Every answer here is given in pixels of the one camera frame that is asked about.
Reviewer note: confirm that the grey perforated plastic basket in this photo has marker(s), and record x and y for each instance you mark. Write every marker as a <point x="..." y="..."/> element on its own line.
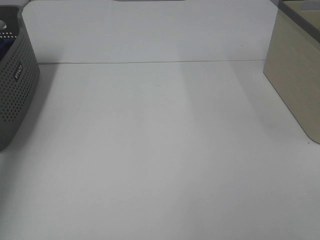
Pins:
<point x="19" y="75"/>

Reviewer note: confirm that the beige storage box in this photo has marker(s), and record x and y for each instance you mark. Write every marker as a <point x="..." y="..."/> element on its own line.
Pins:
<point x="292" y="64"/>

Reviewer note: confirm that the blue towel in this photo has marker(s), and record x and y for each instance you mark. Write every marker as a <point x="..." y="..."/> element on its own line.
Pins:
<point x="6" y="43"/>

